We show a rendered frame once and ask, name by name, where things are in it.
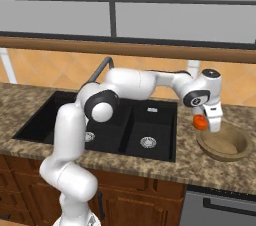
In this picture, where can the grey framed window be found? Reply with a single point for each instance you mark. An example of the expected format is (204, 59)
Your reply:
(166, 16)

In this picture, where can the white post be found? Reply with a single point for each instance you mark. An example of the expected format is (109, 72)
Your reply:
(193, 68)
(8, 66)

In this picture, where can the grey dishwasher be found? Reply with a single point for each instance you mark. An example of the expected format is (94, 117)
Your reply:
(213, 213)

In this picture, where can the brown wooden ledge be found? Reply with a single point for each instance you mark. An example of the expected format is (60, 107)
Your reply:
(133, 49)

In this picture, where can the orange squash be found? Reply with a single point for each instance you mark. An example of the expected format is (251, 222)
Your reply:
(200, 122)

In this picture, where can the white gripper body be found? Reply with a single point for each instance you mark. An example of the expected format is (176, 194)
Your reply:
(215, 120)

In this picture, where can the brown wooden drawer fronts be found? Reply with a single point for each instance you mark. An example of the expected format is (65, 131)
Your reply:
(20, 193)

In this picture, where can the brown wooden bowl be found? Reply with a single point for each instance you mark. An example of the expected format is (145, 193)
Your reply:
(220, 146)

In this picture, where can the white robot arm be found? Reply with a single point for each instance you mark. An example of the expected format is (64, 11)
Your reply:
(70, 130)

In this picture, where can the dark grey tap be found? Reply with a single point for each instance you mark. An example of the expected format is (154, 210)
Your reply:
(100, 70)

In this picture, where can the brown wooden cupboard door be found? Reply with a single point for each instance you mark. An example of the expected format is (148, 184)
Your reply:
(140, 203)

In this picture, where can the black double sink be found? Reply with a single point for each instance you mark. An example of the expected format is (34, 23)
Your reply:
(156, 126)

